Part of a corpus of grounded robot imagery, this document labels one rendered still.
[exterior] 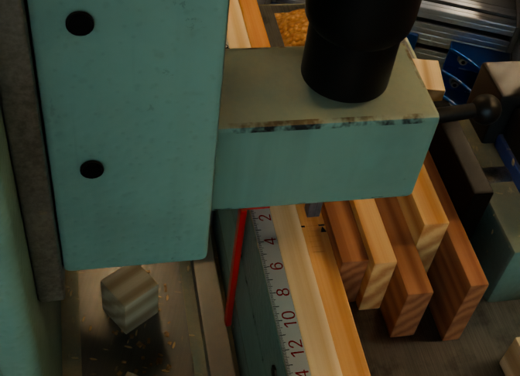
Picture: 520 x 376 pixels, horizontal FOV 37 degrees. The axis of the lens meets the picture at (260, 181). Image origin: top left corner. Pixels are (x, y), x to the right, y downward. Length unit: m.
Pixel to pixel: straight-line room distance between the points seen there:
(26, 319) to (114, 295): 0.22
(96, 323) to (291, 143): 0.29
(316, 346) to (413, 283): 0.08
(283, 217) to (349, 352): 0.10
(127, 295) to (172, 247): 0.20
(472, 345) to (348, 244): 0.11
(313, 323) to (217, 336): 0.16
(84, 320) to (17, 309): 0.26
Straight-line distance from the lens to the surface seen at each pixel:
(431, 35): 1.19
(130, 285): 0.63
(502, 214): 0.57
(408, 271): 0.52
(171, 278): 0.68
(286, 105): 0.43
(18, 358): 0.44
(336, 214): 0.54
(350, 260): 0.52
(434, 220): 0.53
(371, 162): 0.46
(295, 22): 0.76
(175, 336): 0.65
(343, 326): 0.50
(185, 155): 0.38
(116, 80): 0.34
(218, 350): 0.63
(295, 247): 0.52
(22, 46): 0.32
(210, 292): 0.65
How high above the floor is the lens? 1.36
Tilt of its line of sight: 47 degrees down
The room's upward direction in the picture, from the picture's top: 9 degrees clockwise
